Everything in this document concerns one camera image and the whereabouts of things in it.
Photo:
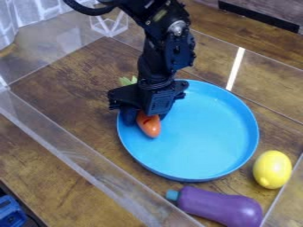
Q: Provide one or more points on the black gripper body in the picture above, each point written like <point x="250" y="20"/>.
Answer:
<point x="154" y="101"/>

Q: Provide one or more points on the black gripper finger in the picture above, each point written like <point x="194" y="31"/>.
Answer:
<point x="129" y="114"/>

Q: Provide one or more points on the orange toy carrot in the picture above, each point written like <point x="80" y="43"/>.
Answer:
<point x="150" y="124"/>

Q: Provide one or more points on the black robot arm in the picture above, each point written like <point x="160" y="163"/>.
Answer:
<point x="168" y="53"/>

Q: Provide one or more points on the blue round tray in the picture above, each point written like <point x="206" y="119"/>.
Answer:
<point x="209" y="136"/>

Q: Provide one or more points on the yellow toy lemon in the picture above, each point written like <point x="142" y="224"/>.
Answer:
<point x="273" y="169"/>

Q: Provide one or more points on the dark baseboard strip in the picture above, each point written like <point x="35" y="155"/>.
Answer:
<point x="274" y="21"/>

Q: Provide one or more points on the purple toy eggplant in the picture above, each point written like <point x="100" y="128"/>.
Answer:
<point x="232" y="210"/>

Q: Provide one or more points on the white patterned curtain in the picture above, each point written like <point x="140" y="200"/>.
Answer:
<point x="19" y="13"/>

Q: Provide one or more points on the blue object at corner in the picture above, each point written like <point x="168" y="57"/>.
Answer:
<point x="13" y="215"/>

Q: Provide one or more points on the clear acrylic enclosure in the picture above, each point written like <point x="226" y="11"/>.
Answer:
<point x="62" y="160"/>

